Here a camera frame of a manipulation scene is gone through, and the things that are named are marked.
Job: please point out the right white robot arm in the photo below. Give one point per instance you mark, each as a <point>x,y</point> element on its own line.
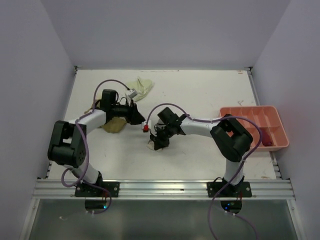
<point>230,136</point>

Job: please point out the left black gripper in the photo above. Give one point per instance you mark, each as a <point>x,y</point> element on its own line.
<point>133,117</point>

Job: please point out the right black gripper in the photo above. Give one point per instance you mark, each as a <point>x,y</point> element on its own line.
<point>159,142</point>

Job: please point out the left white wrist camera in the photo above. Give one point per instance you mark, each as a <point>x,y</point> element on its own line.
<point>131,93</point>

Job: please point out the olive and cream underwear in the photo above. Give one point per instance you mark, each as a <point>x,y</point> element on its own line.
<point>114,126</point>

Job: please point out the dark red rolled underwear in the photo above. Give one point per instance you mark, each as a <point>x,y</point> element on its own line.
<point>266,138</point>

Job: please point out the pink divided tray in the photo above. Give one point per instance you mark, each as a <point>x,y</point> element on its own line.
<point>265,116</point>

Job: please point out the pale green underwear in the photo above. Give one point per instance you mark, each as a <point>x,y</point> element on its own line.
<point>142,87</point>

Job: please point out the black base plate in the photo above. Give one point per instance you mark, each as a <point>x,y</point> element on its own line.
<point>228,188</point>
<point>106,188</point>

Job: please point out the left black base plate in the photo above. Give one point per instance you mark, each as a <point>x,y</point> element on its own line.
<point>106,188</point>

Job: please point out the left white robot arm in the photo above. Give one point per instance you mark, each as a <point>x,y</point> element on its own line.
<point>68,145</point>

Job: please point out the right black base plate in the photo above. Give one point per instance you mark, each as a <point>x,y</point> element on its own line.
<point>228,188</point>

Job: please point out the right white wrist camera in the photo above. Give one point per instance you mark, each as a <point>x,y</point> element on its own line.
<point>146,126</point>

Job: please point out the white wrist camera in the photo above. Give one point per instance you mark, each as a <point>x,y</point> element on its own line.
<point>131,93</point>
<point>146,126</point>

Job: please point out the grey and cream underwear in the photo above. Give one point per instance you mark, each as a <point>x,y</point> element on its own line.
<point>155,145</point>

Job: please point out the aluminium mounting rail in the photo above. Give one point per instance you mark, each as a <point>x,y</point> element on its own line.
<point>272,189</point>

